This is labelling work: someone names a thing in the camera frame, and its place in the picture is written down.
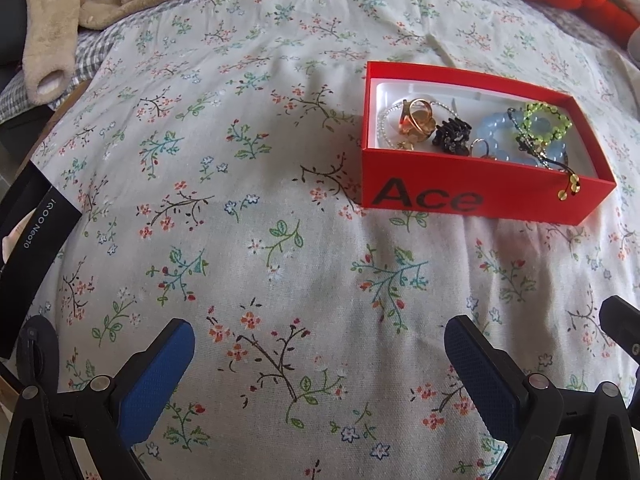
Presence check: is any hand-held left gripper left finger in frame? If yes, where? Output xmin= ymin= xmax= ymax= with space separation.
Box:
xmin=0 ymin=314 xmax=196 ymax=480

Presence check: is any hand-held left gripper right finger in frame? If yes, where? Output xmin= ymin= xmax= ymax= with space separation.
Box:
xmin=444 ymin=315 xmax=640 ymax=480

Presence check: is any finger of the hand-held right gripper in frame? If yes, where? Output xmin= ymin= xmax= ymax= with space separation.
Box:
xmin=598 ymin=296 xmax=640 ymax=376

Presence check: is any red cardboard box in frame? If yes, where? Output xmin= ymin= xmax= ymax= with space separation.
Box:
xmin=361 ymin=61 xmax=617 ymax=226

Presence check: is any multicolour seed bead bracelet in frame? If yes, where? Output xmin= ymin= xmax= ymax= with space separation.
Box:
xmin=507 ymin=107 xmax=582 ymax=202

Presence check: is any green bead bracelet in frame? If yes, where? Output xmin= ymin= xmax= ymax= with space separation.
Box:
xmin=519 ymin=102 xmax=569 ymax=144

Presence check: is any black hair claw clip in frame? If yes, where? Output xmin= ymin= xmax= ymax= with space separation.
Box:
xmin=432 ymin=117 xmax=474 ymax=157

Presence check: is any gold hair claw clip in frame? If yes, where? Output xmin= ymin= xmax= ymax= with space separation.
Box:
xmin=398 ymin=98 xmax=437 ymax=144

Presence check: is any black phone box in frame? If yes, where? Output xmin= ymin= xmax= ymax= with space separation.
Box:
xmin=0 ymin=162 xmax=83 ymax=359

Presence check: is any floral bed sheet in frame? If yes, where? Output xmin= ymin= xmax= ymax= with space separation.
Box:
xmin=20 ymin=0 xmax=640 ymax=480

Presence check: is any silver bead bracelet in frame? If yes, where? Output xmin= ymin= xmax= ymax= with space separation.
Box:
xmin=377 ymin=100 xmax=458 ymax=150

